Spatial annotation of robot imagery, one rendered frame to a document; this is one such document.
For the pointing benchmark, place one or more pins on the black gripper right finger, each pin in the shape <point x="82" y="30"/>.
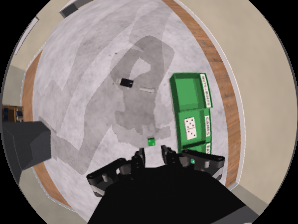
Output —
<point x="213" y="164"/>

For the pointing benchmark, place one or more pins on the white domino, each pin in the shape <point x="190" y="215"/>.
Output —
<point x="190" y="128"/>

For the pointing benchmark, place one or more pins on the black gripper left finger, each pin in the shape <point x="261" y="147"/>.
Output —
<point x="100" y="179"/>

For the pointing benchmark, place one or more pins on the green rack of bins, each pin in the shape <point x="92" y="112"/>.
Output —
<point x="189" y="95"/>

